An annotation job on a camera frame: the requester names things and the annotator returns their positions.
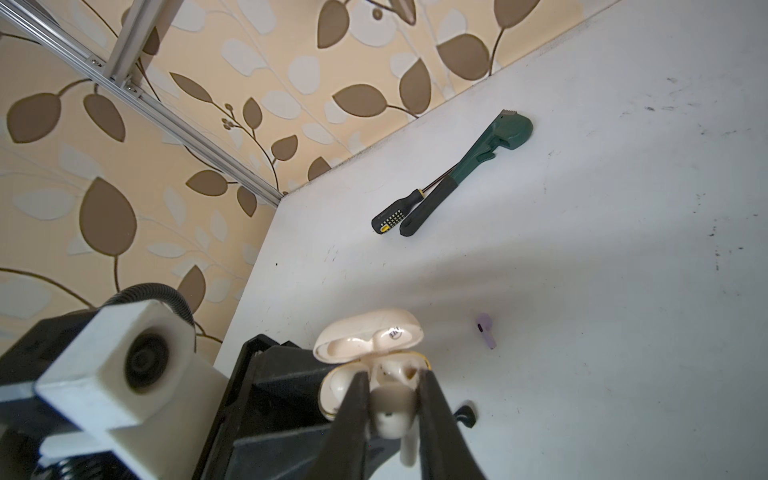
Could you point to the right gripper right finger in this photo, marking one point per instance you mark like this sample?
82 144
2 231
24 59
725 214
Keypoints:
443 452

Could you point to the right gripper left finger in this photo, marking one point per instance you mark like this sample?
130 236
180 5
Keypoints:
344 452

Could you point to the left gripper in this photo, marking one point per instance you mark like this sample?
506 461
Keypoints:
269 425

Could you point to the cream earbud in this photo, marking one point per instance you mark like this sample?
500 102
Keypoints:
393 413

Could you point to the cream earbud charging case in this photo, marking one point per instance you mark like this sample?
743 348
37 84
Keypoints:
380 343

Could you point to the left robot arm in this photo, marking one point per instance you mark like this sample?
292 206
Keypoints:
25 412

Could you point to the black earbud left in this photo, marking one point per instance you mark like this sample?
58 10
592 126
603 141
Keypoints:
466 415

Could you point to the purple earbud right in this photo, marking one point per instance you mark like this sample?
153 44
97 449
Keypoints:
484 325

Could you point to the black yellow screwdriver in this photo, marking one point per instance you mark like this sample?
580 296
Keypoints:
399 210

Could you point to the green pipe wrench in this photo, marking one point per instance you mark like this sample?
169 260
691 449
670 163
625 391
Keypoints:
509 130

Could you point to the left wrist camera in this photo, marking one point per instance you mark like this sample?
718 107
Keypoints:
133 385

